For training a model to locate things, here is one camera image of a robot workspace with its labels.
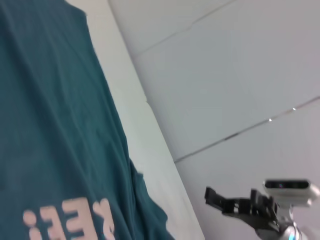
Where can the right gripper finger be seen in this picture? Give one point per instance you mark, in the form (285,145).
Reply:
(262,205)
(225,205)

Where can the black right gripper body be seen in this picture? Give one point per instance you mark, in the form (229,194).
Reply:
(255,221)

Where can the teal t-shirt with beige print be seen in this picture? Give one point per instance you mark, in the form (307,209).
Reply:
(50,112)

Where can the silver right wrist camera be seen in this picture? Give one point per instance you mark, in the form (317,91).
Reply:
(290,193)

